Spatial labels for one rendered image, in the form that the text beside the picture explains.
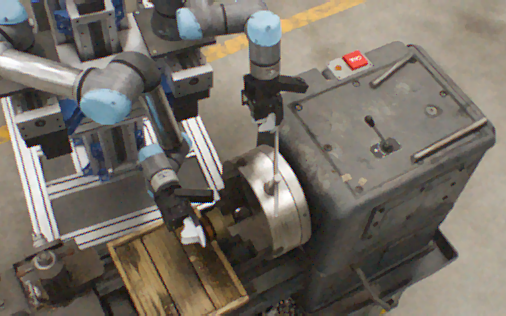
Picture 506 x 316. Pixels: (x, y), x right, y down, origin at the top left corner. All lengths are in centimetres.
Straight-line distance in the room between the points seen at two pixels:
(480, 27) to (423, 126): 236
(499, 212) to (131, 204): 180
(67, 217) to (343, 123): 147
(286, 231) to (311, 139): 27
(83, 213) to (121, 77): 128
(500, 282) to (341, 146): 159
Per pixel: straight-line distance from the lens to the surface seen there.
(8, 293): 204
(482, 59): 403
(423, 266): 250
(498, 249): 330
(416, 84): 202
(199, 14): 153
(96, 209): 292
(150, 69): 180
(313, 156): 178
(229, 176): 178
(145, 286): 199
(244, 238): 181
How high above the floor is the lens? 271
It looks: 54 degrees down
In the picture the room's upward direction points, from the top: 9 degrees clockwise
